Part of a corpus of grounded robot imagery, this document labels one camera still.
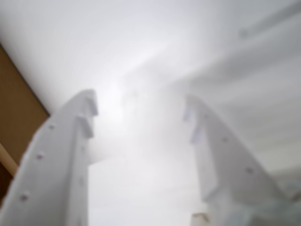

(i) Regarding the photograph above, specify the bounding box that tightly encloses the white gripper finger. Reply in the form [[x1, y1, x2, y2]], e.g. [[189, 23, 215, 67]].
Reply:
[[0, 89, 99, 226], [182, 94, 292, 208]]

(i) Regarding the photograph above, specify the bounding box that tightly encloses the brown cardboard box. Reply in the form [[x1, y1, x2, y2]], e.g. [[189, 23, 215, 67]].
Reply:
[[0, 43, 51, 205]]

